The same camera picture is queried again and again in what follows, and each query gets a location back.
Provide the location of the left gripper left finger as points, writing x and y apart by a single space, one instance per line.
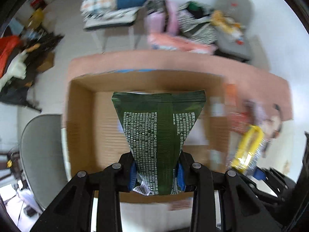
72 208

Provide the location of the pink suitcase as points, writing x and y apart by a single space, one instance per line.
161 17

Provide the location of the red plastic bag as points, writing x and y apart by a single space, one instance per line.
8 45

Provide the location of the pink folded blanket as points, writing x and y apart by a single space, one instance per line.
160 41

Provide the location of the green snack bag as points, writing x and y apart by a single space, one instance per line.
156 127

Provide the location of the grey cushioned chair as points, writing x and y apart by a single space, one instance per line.
241 11

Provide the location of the black white patterned bag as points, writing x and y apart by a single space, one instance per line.
194 20

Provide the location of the yellow silver scrub sponge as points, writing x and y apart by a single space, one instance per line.
248 151

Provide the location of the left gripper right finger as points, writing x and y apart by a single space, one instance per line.
223 201

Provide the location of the lavender cloth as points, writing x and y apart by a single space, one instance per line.
256 111

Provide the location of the pink cat rug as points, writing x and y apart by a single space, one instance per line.
133 70

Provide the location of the cardboard box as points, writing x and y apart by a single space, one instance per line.
95 137

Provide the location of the white frame chair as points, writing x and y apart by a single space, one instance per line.
98 24

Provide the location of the yellow snack bags on chair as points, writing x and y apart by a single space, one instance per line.
230 29

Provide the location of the white goose plush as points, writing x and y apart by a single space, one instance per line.
17 68

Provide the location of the orange snack bag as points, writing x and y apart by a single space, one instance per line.
231 95

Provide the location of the grey office chair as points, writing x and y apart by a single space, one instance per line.
42 158

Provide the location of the red snack bag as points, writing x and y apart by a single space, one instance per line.
239 122

